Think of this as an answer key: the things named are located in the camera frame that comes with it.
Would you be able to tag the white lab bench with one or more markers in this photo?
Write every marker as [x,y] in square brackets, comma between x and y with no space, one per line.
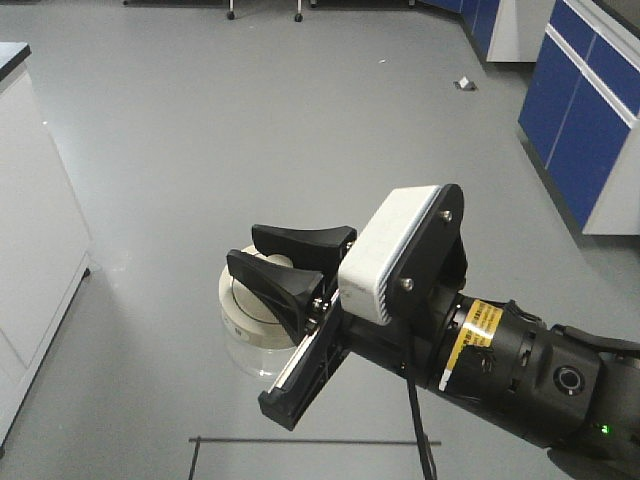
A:
[44,236]

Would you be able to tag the blue lab cabinet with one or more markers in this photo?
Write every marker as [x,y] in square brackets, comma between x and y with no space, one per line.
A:
[581,110]

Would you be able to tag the small grey floor debris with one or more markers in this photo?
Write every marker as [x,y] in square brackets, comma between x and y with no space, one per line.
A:
[465,84]

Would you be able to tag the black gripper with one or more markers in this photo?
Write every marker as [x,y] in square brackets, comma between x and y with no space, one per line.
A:
[422,298]

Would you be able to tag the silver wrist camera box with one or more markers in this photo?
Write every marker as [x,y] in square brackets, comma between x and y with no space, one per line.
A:
[365,272]

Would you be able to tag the glass jar with white lid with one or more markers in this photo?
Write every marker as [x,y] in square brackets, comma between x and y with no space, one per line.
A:
[255,340]

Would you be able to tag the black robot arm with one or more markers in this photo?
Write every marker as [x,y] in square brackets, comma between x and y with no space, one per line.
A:
[572,393]

